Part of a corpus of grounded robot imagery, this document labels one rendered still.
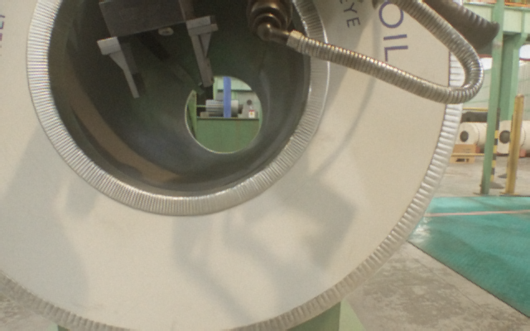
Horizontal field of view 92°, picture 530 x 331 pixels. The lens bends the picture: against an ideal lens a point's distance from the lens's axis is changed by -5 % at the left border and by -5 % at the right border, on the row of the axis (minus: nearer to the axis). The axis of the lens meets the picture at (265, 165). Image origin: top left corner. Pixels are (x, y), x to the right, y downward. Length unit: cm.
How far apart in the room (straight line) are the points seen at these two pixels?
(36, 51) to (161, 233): 41
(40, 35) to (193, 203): 42
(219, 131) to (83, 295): 252
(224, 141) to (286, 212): 251
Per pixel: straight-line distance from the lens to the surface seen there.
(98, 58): 82
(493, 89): 393
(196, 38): 47
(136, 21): 50
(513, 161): 420
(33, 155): 67
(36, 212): 69
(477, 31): 51
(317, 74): 57
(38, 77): 67
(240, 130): 303
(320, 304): 67
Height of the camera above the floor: 65
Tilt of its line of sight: 6 degrees down
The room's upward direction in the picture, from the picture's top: 1 degrees clockwise
